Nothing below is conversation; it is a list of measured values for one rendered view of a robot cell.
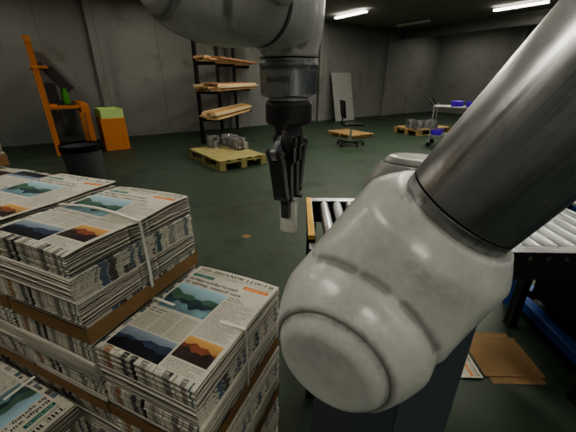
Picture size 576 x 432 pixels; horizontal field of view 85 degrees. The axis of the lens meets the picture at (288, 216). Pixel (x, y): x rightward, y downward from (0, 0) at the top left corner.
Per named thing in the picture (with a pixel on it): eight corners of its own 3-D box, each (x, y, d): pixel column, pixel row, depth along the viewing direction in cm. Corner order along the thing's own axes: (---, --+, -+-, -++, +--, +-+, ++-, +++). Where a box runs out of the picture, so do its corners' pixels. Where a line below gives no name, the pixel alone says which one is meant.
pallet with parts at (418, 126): (420, 136, 816) (423, 122, 800) (392, 132, 888) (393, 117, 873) (451, 132, 882) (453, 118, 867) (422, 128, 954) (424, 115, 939)
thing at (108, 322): (90, 345, 69) (85, 330, 68) (12, 311, 80) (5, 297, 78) (146, 303, 83) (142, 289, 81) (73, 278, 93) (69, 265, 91)
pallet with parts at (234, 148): (267, 164, 555) (267, 141, 540) (216, 172, 506) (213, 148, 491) (235, 150, 658) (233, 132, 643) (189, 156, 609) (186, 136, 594)
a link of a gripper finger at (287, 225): (296, 198, 57) (294, 200, 56) (296, 233, 59) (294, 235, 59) (281, 196, 58) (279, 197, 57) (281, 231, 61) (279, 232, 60)
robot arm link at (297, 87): (248, 58, 46) (249, 101, 48) (306, 57, 43) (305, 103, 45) (274, 61, 54) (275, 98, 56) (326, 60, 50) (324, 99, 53)
